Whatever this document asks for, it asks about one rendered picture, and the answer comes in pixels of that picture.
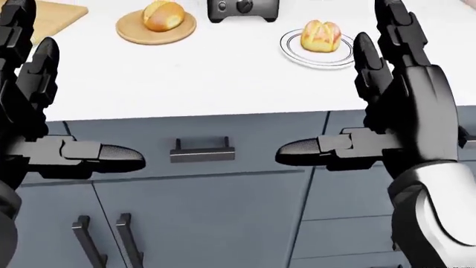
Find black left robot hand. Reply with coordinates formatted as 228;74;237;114
0;0;147;194

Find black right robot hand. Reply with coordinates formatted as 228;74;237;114
274;0;459;182

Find wooden cutting board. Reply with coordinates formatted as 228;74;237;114
28;0;89;46

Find white plate with dark rings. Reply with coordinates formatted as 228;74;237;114
278;28;357;69

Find scored golden bread roll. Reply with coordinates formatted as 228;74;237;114
300;19;342;54

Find round wooden plate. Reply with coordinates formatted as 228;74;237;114
115;10;197;45

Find black toaster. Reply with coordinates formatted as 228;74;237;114
207;0;280;24

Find grey kitchen cabinet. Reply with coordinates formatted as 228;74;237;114
0;105;476;268

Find black cabinet door handle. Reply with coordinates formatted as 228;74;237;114
71;214;107;268
115;212;145;268

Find black drawer handle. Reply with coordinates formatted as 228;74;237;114
170;135;236;164

